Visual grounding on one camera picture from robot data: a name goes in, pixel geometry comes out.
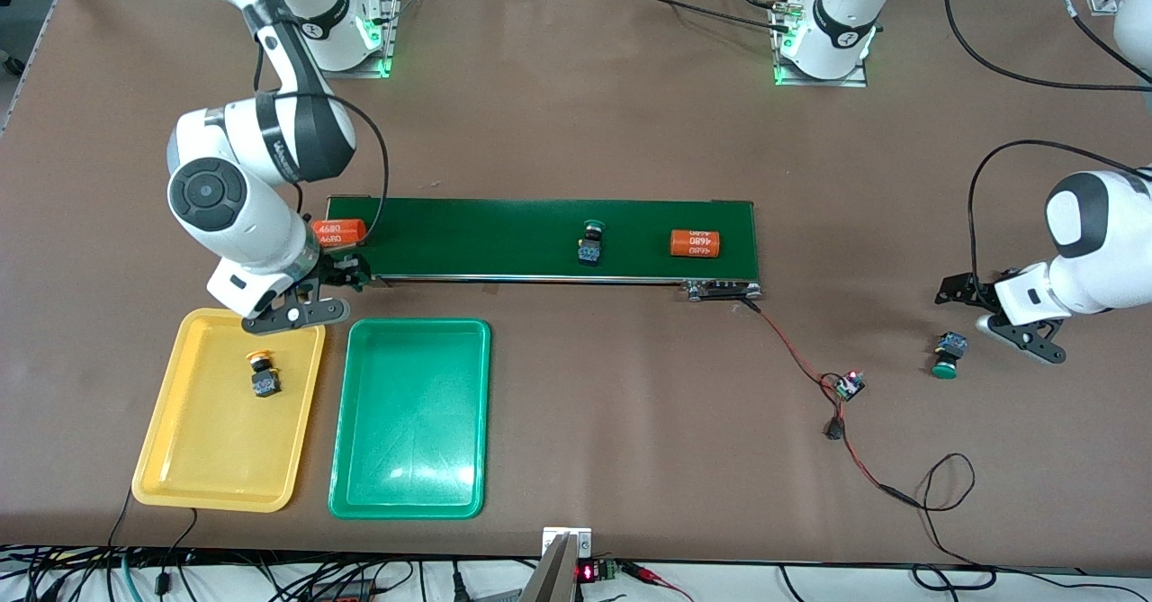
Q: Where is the orange 4680 battery cylinder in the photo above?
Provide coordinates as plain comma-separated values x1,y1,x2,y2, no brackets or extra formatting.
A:
310,218,368,250
670,229,723,259

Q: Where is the yellow push button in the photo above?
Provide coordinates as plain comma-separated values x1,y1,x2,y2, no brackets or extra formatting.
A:
246,350,283,399

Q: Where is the green push button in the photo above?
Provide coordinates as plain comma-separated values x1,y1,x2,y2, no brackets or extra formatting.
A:
576,220,606,267
931,332,968,381

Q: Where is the green conveyor belt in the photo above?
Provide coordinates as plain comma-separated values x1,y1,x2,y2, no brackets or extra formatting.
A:
313,195,764,302

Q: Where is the green plastic tray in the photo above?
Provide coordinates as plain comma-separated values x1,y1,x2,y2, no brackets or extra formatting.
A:
328,318,492,520

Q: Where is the yellow plastic tray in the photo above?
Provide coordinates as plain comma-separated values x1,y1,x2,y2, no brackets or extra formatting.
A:
131,308,327,514

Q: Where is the red clip lead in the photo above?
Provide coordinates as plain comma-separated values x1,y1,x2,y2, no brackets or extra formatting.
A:
621,562,694,602

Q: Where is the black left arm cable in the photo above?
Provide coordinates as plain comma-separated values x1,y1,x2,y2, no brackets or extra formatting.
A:
940,0,1152,279

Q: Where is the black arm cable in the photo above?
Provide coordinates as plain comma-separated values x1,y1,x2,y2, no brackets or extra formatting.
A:
940,0,1152,279
256,89,391,245

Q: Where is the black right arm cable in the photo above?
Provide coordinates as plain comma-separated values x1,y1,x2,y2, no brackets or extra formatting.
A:
256,89,391,245

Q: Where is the looped black cable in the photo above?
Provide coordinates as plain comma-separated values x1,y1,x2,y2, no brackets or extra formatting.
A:
900,454,998,589

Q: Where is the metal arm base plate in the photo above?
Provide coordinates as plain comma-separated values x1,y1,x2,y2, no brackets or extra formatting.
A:
771,0,869,88
297,0,403,79

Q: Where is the thin black cable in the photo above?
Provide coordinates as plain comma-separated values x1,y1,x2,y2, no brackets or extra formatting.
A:
108,490,134,553
157,508,199,589

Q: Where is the silver mounting bracket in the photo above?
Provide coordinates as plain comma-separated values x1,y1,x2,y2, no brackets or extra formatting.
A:
542,526,593,560

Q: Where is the grey camera stand beam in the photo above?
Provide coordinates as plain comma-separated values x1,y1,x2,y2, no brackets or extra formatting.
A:
520,535,579,602

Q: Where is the black power cable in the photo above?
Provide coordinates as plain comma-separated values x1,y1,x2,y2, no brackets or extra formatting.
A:
621,0,793,36

